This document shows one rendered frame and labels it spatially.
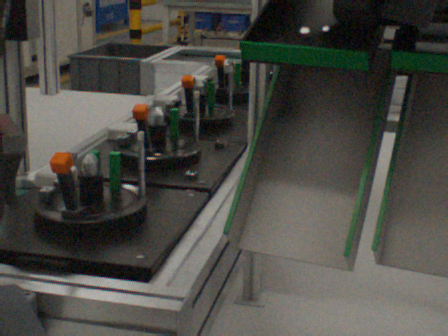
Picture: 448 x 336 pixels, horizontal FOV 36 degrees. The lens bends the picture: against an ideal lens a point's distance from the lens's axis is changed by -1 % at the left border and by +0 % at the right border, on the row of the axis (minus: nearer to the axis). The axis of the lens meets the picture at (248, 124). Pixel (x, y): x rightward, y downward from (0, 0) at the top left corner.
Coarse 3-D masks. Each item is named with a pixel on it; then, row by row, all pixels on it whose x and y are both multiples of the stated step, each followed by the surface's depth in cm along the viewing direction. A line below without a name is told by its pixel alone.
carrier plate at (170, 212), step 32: (32, 192) 93; (160, 192) 95; (192, 192) 95; (32, 224) 82; (160, 224) 84; (0, 256) 76; (32, 256) 75; (64, 256) 74; (96, 256) 75; (128, 256) 75; (160, 256) 75
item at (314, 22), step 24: (288, 0) 79; (312, 0) 78; (264, 24) 74; (288, 24) 75; (312, 24) 74; (336, 24) 73; (360, 24) 73; (240, 48) 69; (264, 48) 68; (288, 48) 67; (312, 48) 66; (336, 48) 70; (360, 48) 69; (360, 72) 66
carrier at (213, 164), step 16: (160, 112) 108; (176, 112) 112; (112, 128) 119; (128, 128) 119; (160, 128) 108; (176, 128) 113; (112, 144) 116; (128, 144) 109; (160, 144) 108; (176, 144) 110; (192, 144) 111; (208, 144) 118; (240, 144) 119; (80, 160) 107; (128, 160) 104; (144, 160) 103; (160, 160) 103; (176, 160) 104; (192, 160) 106; (208, 160) 109; (224, 160) 109; (128, 176) 100; (160, 176) 101; (176, 176) 101; (208, 176) 102; (224, 176) 104; (208, 192) 97
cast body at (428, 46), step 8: (432, 24) 65; (440, 24) 64; (424, 32) 66; (432, 32) 65; (440, 32) 65; (416, 40) 65; (424, 40) 65; (432, 40) 65; (440, 40) 65; (416, 48) 66; (424, 48) 65; (432, 48) 65; (440, 48) 65
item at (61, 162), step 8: (56, 152) 77; (64, 152) 76; (56, 160) 75; (64, 160) 75; (72, 160) 77; (56, 168) 76; (64, 168) 75; (64, 176) 77; (64, 184) 77; (72, 184) 78; (64, 192) 78; (72, 192) 78; (64, 200) 79; (72, 200) 79; (72, 208) 80
